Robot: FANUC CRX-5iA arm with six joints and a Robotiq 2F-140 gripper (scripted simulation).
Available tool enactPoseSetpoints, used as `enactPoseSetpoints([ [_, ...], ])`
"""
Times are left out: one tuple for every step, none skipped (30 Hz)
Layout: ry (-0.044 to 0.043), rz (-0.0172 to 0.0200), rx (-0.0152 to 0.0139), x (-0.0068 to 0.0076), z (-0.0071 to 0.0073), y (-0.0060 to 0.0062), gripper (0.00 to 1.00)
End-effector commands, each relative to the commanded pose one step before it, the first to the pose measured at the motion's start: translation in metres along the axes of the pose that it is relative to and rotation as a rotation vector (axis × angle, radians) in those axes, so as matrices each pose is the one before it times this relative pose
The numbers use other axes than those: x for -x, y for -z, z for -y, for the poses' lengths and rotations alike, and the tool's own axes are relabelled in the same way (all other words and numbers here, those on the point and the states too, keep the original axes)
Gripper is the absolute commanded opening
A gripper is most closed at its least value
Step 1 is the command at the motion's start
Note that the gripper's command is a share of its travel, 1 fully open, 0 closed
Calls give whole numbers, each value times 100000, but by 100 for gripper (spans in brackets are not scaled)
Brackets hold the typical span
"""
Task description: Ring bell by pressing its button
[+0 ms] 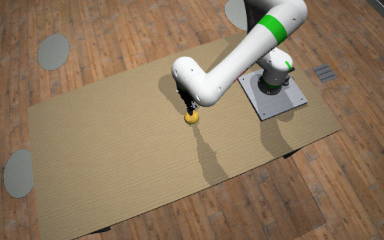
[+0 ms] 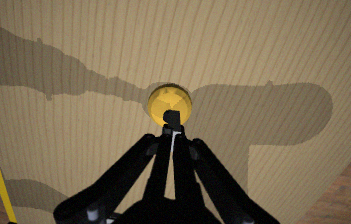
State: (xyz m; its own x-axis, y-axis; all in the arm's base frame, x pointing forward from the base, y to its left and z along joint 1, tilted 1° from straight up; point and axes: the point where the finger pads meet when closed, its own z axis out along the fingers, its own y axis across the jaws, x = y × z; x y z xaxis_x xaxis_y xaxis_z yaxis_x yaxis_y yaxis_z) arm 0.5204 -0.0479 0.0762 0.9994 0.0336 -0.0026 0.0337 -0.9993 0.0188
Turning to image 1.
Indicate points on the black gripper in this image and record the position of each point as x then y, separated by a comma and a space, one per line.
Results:
189, 103

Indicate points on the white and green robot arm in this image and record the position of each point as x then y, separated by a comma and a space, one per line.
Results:
264, 34

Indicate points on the gold dome bell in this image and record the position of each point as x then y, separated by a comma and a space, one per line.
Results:
191, 118

